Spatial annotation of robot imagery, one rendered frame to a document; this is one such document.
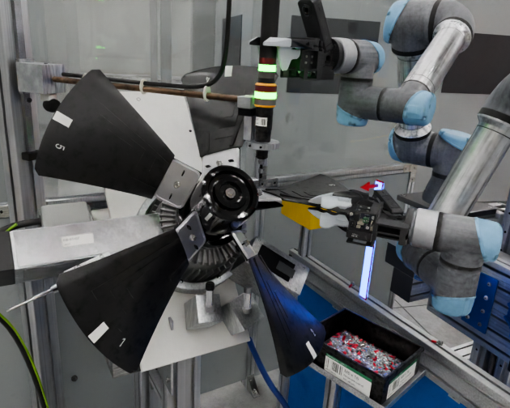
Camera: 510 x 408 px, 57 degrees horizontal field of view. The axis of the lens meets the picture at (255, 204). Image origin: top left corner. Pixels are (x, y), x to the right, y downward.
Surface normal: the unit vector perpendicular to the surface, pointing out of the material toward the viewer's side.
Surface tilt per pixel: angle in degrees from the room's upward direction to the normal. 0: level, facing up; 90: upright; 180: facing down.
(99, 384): 90
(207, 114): 54
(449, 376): 90
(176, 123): 50
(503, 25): 90
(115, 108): 74
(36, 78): 90
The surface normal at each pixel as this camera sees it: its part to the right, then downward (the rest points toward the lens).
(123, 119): 0.12, 0.10
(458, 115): 0.25, 0.33
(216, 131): -0.38, -0.36
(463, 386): -0.87, 0.11
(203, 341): 0.41, -0.38
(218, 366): 0.49, 0.30
